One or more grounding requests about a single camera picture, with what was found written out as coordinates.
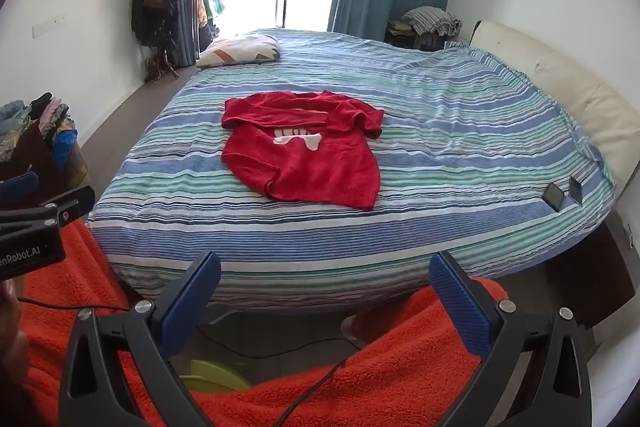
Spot black cable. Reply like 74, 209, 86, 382
19, 297, 134, 311
194, 323, 362, 361
286, 358, 352, 427

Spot cream padded headboard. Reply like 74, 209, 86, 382
470, 19, 640, 208

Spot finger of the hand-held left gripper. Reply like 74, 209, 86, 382
0, 185, 96, 234
0, 171, 40, 208

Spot colourful clothes by window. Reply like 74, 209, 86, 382
197, 0, 227, 44

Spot blue cloth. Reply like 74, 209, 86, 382
52, 129, 79, 171

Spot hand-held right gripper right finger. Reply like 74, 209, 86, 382
429, 251, 593, 427

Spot yellow-green plastic stool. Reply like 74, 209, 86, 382
182, 358, 251, 393

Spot dark wooden chair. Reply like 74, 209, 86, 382
386, 29, 449, 52

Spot wooden coat rack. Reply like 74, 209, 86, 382
144, 39, 179, 82

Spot red knitted sweater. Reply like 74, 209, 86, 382
221, 90, 385, 211

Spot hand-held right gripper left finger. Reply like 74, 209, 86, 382
59, 251, 222, 427

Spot dark wooden dresser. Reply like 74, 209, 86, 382
0, 121, 76, 212

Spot striped bed sheet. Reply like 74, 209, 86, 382
86, 28, 617, 314

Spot dark wooden furniture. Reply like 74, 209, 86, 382
575, 222, 640, 334

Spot orange red rug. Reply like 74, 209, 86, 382
19, 221, 508, 427

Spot patterned pillow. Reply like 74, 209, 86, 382
196, 33, 282, 68

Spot pile of folded blankets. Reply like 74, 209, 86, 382
400, 6, 462, 38

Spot round laundry basket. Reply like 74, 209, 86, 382
64, 146, 91, 194

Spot pile of mixed clothes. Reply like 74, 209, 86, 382
0, 93, 71, 142

